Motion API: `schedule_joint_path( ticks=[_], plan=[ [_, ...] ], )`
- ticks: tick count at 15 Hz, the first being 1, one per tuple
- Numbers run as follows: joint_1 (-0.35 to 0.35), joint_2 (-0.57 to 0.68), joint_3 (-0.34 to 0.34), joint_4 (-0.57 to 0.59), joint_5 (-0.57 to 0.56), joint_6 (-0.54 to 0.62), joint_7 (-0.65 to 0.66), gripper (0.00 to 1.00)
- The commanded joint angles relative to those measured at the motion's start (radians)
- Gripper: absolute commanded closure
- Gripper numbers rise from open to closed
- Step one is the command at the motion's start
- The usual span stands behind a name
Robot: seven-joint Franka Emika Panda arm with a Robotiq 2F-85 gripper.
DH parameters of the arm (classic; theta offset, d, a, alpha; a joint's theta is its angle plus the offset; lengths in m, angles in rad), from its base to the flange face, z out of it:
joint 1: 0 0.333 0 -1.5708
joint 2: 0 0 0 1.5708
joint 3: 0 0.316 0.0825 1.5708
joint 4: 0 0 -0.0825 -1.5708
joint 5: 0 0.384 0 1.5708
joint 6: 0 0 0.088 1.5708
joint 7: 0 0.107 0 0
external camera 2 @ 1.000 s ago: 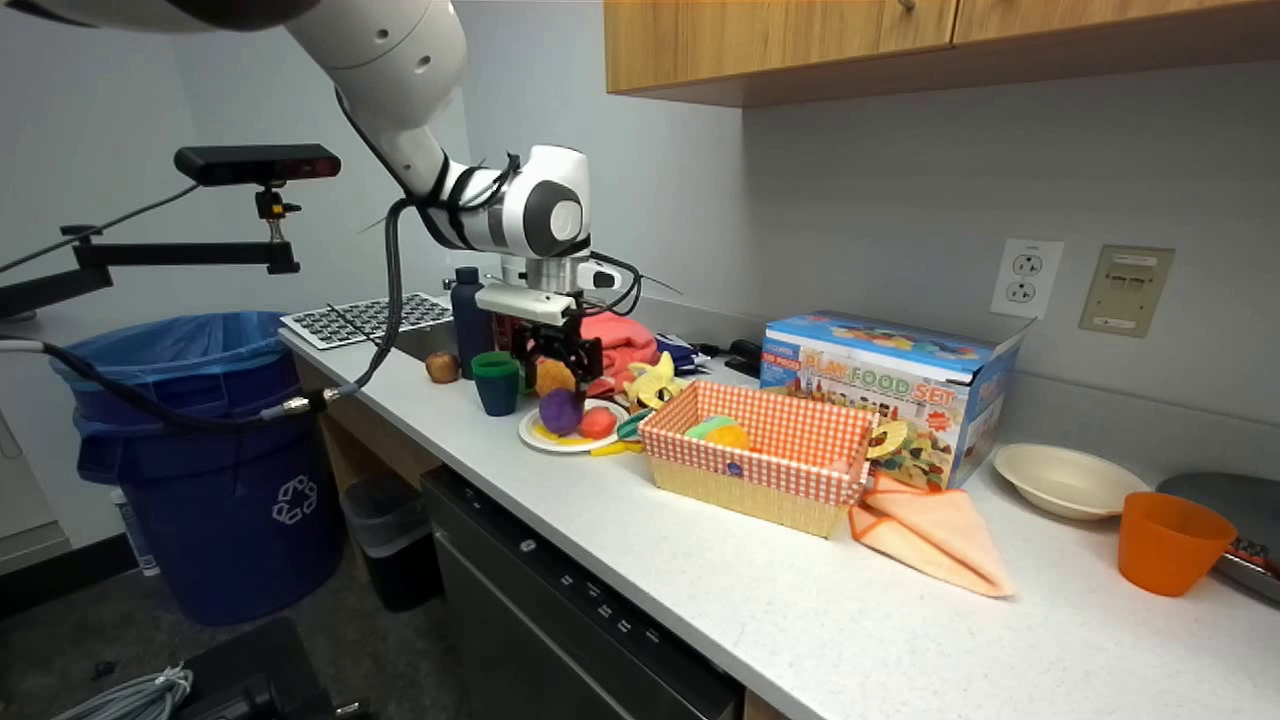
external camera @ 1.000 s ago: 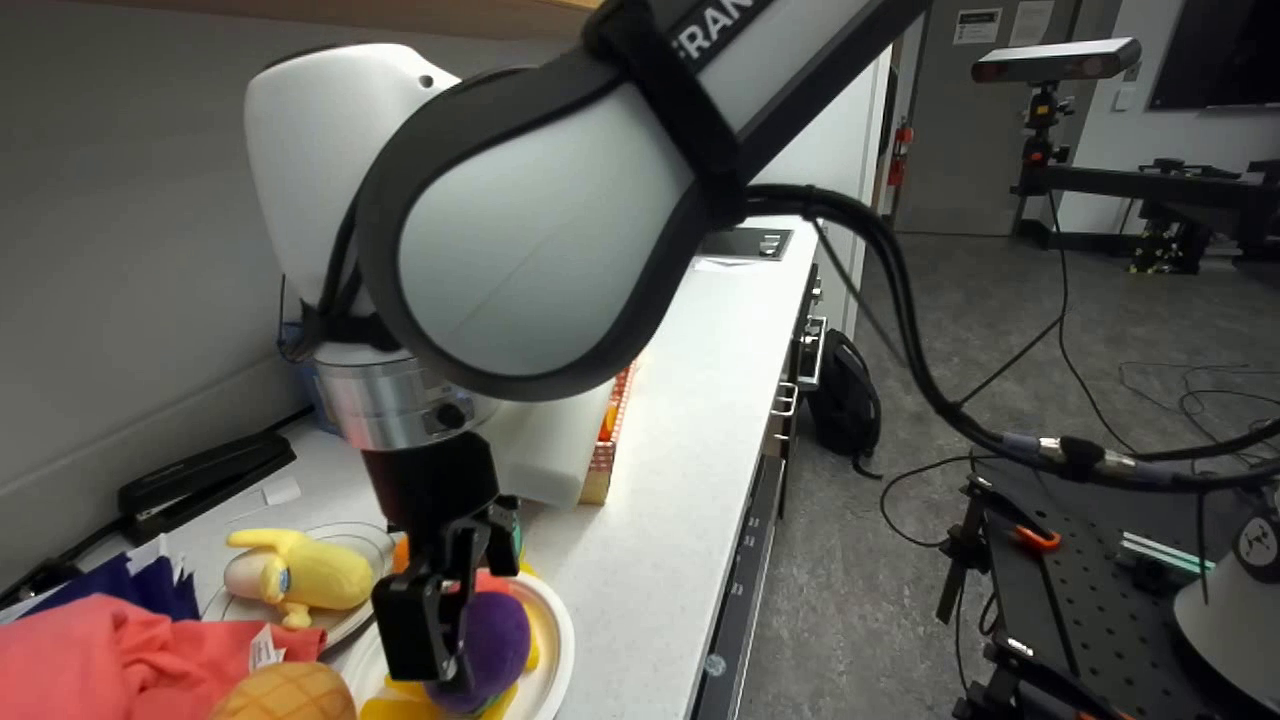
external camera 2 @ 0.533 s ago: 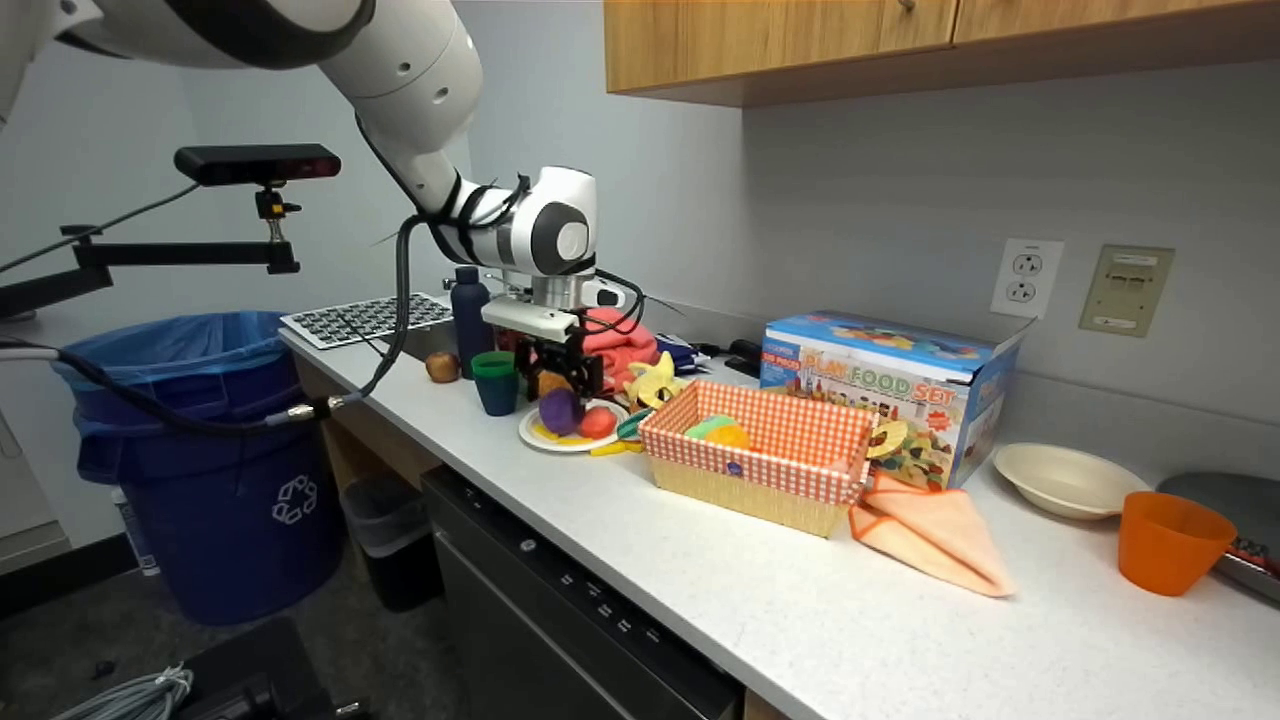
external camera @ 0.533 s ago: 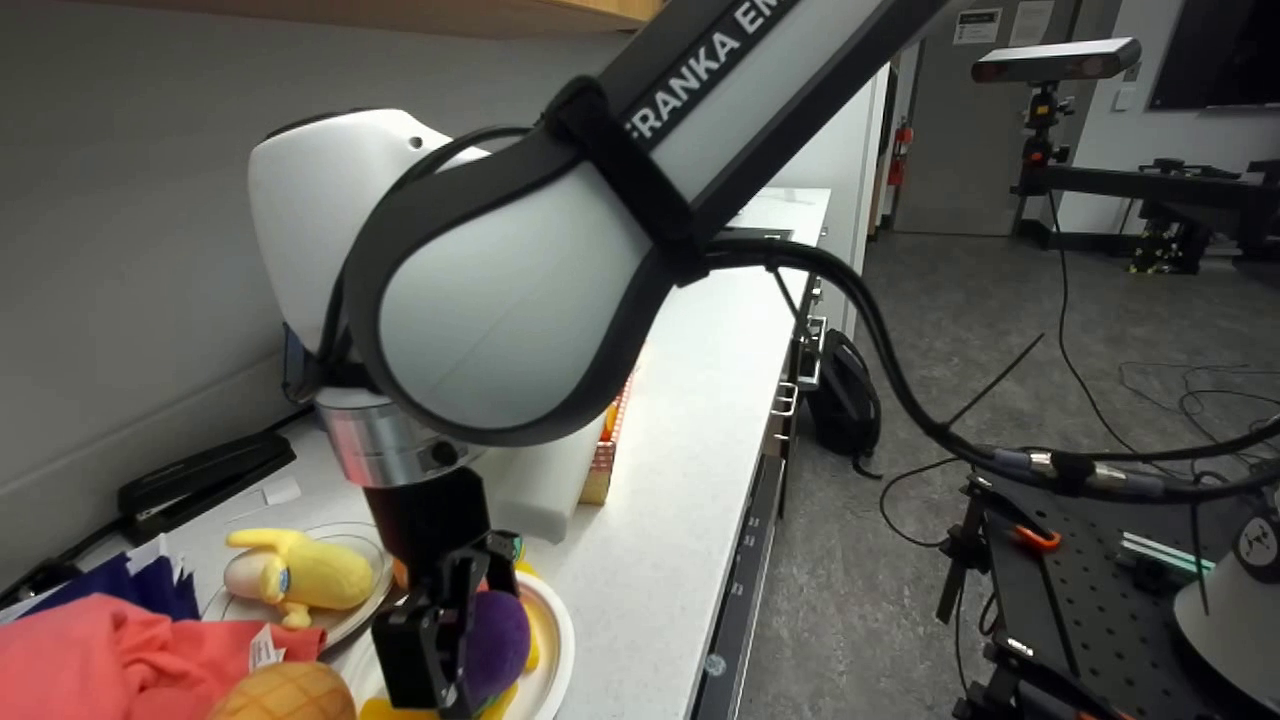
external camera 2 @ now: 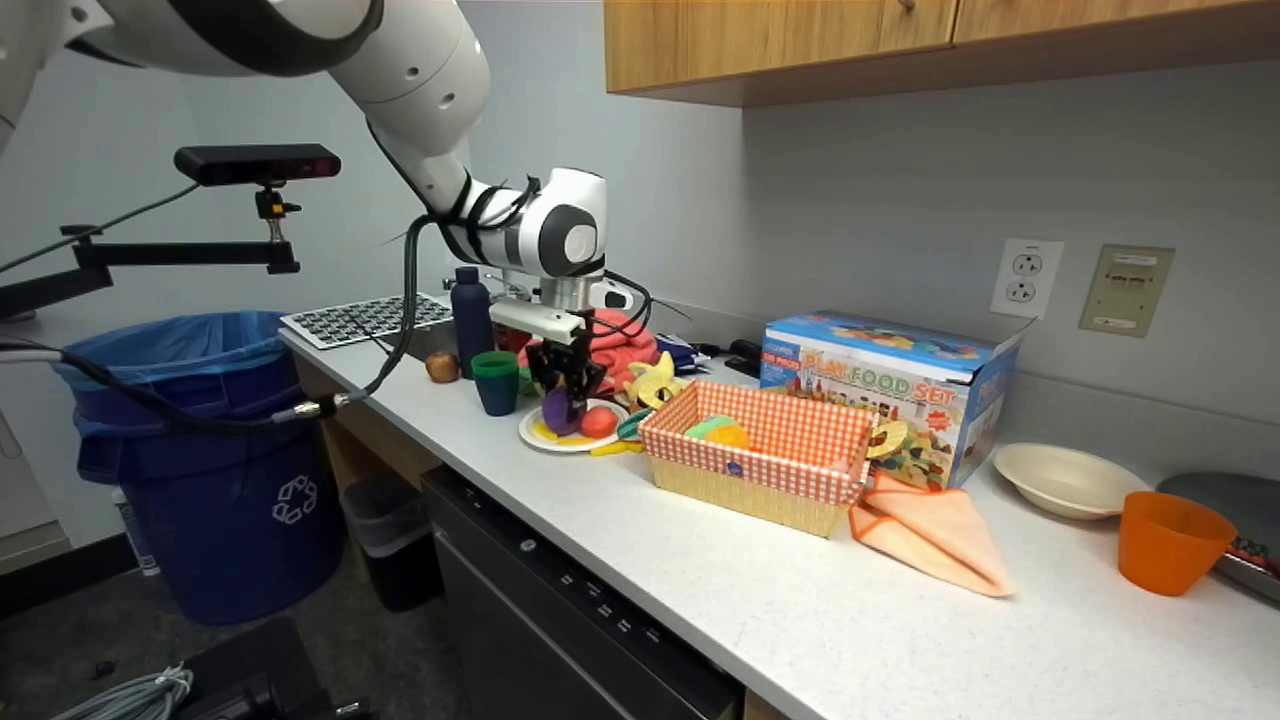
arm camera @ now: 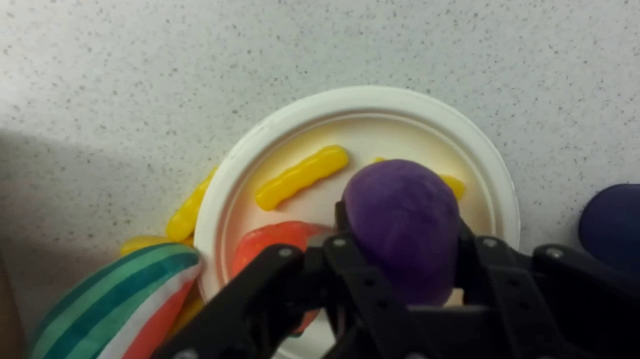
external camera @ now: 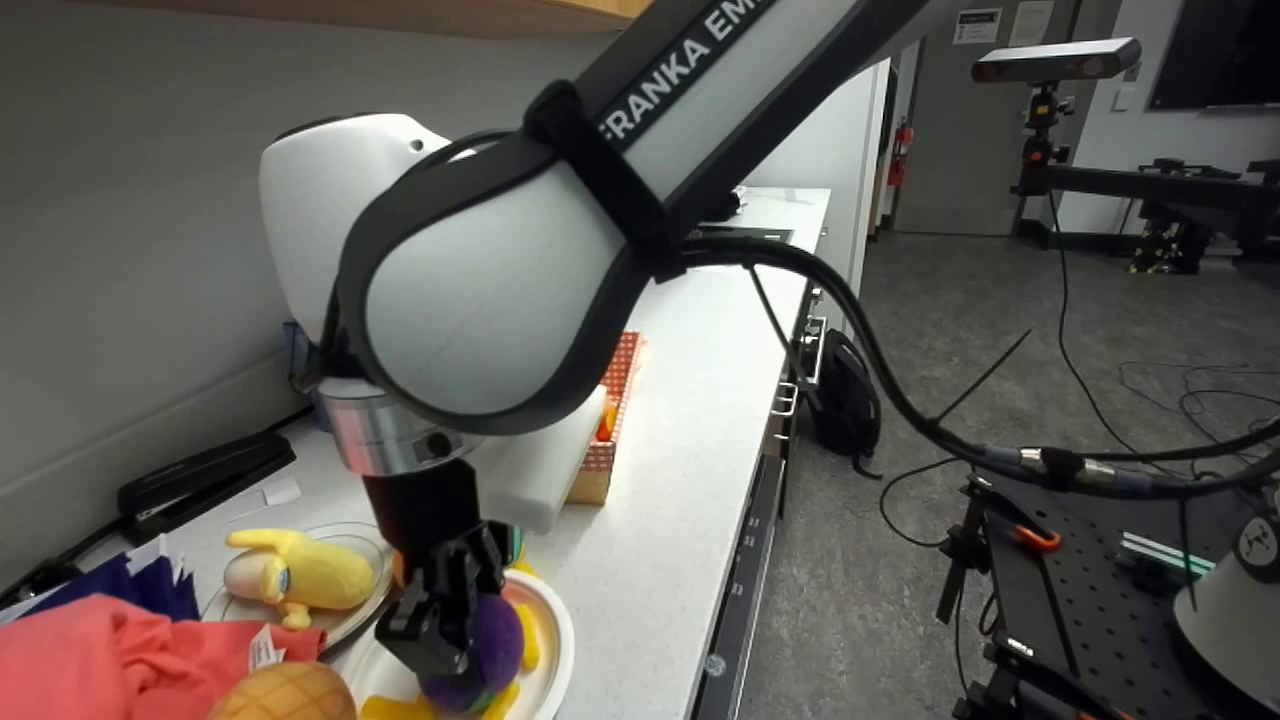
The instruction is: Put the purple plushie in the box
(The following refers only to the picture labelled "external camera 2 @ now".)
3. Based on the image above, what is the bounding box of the yellow plate with toy food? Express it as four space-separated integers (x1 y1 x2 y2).
514 397 633 460

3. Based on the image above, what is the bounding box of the white power outlet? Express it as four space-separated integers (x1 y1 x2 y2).
987 237 1067 323

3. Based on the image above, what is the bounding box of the gridded dish rack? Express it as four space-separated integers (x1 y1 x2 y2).
275 286 458 357

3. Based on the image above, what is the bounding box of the red checkered box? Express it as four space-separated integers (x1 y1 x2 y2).
640 378 875 545

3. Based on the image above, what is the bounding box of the green toy food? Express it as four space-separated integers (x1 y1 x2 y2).
679 411 739 443

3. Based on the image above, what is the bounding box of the light gray floor bag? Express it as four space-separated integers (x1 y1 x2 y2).
51 662 199 720

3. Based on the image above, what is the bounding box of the small black waste bin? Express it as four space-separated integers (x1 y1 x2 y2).
340 471 448 617

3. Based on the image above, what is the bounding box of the pink cloth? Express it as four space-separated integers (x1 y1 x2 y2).
584 305 662 398

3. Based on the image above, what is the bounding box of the blue recycling bin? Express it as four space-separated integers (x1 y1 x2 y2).
47 309 350 632

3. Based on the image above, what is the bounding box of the blue bottle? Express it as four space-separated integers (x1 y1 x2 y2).
448 263 500 368

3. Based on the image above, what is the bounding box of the play food cardboard box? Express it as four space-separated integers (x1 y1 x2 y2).
756 310 1025 493

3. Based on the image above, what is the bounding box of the orange folded napkin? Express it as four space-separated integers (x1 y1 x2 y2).
849 471 1017 601

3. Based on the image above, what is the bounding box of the orange plastic cup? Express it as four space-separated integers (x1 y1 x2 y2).
1117 489 1238 601

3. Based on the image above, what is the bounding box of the purple plushie ball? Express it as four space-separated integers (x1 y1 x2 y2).
541 388 587 441

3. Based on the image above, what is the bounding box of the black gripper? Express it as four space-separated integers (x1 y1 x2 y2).
523 331 598 433

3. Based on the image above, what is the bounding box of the black dishwasher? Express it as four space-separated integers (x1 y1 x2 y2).
419 464 742 720

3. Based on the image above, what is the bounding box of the beige bowl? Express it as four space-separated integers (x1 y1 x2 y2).
987 441 1150 524

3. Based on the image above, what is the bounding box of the wooden wall cabinet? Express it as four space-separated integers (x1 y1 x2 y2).
598 0 1280 113

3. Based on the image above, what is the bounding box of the beige wall plate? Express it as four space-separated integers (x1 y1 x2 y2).
1075 240 1181 339

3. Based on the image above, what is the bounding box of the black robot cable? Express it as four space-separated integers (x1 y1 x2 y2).
0 211 452 433

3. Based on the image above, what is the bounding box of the dark green cup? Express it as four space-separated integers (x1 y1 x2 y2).
469 349 523 420

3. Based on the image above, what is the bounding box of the black bar camera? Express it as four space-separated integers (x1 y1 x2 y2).
173 138 345 189

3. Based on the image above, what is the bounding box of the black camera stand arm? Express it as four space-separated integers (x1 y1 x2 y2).
0 182 304 323

